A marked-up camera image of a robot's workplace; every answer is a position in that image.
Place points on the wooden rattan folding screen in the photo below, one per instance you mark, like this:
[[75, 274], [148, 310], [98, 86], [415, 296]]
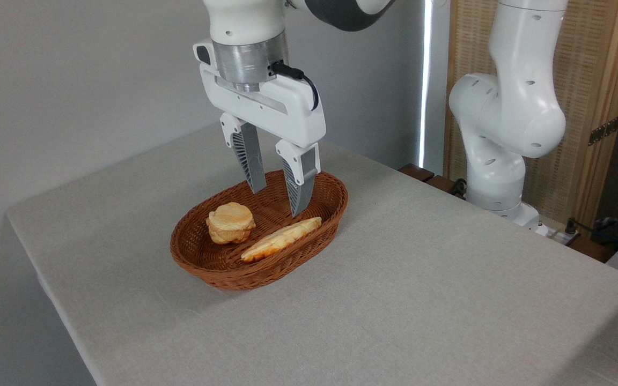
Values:
[[593, 64]]

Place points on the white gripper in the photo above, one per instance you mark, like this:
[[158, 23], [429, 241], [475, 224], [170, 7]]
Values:
[[287, 110]]

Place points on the round puffy bread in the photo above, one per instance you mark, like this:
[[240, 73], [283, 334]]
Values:
[[230, 222]]

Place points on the long flat bread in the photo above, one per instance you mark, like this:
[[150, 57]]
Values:
[[279, 240]]

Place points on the black clamp knob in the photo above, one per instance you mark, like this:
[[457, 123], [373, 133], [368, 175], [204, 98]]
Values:
[[458, 187]]

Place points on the grey tablecloth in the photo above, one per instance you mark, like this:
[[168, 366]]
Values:
[[421, 289]]

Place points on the dark metal hinge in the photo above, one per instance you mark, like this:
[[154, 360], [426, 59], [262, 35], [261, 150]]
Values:
[[604, 130]]

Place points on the brown wicker basket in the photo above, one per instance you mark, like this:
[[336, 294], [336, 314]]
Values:
[[218, 262]]

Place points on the dark wooden base board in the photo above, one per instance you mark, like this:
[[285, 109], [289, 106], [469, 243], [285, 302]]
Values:
[[588, 247]]

